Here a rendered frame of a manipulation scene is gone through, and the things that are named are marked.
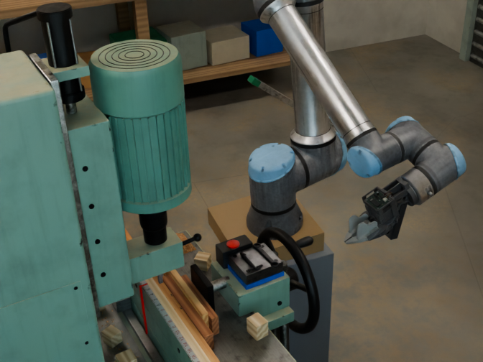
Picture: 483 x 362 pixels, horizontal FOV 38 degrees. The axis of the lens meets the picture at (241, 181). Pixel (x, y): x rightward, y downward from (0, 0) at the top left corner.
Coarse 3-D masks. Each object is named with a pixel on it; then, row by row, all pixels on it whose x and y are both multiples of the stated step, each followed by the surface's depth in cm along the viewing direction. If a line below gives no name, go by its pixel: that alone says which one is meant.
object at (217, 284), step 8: (192, 272) 159; (200, 272) 157; (192, 280) 161; (200, 280) 155; (208, 280) 154; (216, 280) 159; (224, 280) 159; (200, 288) 157; (208, 288) 153; (216, 288) 158; (208, 296) 154
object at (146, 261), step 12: (168, 228) 158; (132, 240) 155; (168, 240) 155; (180, 240) 155; (132, 252) 151; (144, 252) 151; (156, 252) 152; (168, 252) 154; (180, 252) 155; (132, 264) 150; (144, 264) 152; (156, 264) 154; (168, 264) 155; (180, 264) 157; (132, 276) 152; (144, 276) 153
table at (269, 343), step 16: (192, 256) 177; (208, 272) 172; (224, 304) 162; (224, 320) 157; (240, 320) 157; (272, 320) 161; (288, 320) 164; (160, 336) 157; (224, 336) 153; (240, 336) 153; (272, 336) 152; (224, 352) 149; (240, 352) 149; (256, 352) 148; (272, 352) 148; (288, 352) 148
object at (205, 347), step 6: (126, 234) 179; (126, 240) 177; (156, 276) 165; (156, 282) 163; (162, 288) 161; (168, 300) 157; (174, 300) 157; (180, 318) 152; (186, 318) 152; (186, 324) 151; (192, 324) 151; (192, 330) 149; (198, 336) 147; (198, 342) 146; (204, 342) 146; (204, 348) 144; (210, 348) 144; (210, 354) 143; (210, 360) 142; (216, 360) 142
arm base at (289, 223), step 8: (256, 208) 228; (288, 208) 226; (296, 208) 231; (248, 216) 234; (256, 216) 229; (264, 216) 227; (272, 216) 226; (280, 216) 226; (288, 216) 228; (296, 216) 230; (248, 224) 233; (256, 224) 230; (264, 224) 228; (272, 224) 227; (280, 224) 227; (288, 224) 228; (296, 224) 230; (256, 232) 230; (288, 232) 229; (296, 232) 231
